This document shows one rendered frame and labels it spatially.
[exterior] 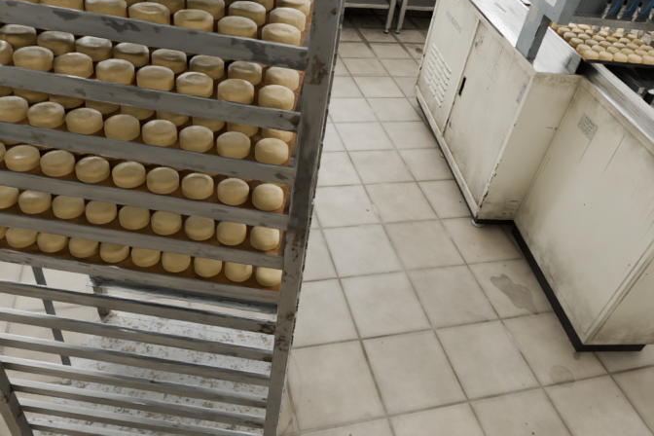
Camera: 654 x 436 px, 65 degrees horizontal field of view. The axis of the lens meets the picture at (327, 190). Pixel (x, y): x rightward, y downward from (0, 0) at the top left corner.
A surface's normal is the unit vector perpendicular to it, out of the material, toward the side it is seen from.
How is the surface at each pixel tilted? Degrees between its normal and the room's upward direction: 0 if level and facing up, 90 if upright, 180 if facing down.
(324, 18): 90
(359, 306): 0
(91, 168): 0
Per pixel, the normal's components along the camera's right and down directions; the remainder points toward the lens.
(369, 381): 0.13, -0.78
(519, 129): 0.10, 0.63
